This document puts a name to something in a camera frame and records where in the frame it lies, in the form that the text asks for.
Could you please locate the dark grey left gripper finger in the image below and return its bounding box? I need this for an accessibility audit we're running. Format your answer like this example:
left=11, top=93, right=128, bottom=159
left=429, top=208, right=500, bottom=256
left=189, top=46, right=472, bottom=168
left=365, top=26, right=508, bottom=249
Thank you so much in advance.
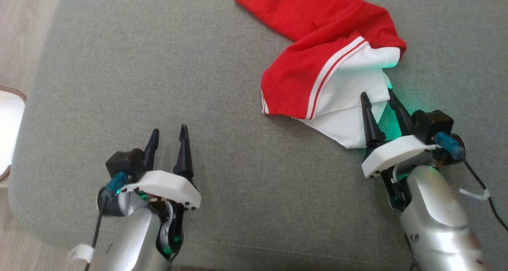
left=144, top=128, right=160, bottom=171
left=173, top=124, right=194, bottom=180

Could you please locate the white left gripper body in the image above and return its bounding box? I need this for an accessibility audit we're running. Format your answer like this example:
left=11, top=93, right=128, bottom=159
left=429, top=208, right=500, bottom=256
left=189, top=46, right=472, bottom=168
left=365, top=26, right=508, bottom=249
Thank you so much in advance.
left=120, top=170, right=201, bottom=261

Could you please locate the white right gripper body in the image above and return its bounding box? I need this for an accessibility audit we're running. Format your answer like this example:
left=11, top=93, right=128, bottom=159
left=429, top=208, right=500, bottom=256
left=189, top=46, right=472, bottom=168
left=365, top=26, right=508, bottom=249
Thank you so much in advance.
left=362, top=135, right=437, bottom=212

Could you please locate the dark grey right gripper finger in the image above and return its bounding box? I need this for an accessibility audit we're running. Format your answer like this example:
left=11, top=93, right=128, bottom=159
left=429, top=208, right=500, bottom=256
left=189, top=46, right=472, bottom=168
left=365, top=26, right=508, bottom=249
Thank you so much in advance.
left=360, top=92, right=386, bottom=148
left=387, top=88, right=415, bottom=136

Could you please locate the red and white garment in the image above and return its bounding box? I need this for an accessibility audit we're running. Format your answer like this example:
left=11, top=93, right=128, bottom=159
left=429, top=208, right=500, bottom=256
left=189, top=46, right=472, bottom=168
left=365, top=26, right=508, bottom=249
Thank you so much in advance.
left=233, top=0, right=407, bottom=149

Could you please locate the grey sofa seat cushion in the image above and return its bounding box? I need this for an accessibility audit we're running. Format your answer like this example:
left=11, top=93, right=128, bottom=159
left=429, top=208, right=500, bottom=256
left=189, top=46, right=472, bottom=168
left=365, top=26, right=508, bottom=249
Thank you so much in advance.
left=8, top=0, right=508, bottom=271

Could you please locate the white basket with brown rim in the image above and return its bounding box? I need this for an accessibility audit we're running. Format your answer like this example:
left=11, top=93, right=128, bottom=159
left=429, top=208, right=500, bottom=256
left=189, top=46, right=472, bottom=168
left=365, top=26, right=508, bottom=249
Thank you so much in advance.
left=0, top=85, right=27, bottom=183

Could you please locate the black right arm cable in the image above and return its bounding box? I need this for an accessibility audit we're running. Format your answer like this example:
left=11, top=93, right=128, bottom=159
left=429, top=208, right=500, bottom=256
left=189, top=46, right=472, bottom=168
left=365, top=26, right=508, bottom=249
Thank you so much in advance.
left=434, top=131, right=508, bottom=233

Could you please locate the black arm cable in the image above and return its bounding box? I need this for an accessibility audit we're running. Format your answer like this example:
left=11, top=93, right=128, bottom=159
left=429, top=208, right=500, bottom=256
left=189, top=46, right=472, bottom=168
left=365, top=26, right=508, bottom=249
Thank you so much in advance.
left=84, top=172, right=131, bottom=271
left=434, top=131, right=508, bottom=233

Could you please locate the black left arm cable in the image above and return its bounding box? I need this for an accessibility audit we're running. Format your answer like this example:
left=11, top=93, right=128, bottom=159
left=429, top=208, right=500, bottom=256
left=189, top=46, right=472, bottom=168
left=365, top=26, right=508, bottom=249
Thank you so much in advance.
left=84, top=172, right=131, bottom=271

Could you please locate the white right cable tie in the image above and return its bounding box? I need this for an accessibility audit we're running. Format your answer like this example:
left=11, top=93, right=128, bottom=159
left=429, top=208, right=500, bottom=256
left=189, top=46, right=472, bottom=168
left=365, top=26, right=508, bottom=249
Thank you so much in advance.
left=460, top=188, right=491, bottom=201

